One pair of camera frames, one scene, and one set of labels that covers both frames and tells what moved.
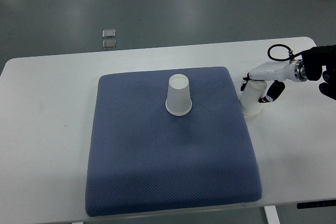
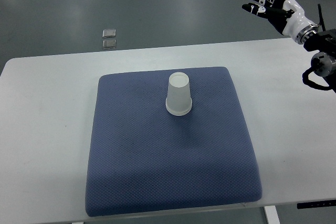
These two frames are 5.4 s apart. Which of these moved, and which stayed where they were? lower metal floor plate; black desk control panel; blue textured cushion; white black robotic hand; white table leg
Moved: white black robotic hand
Stayed: lower metal floor plate; black desk control panel; blue textured cushion; white table leg
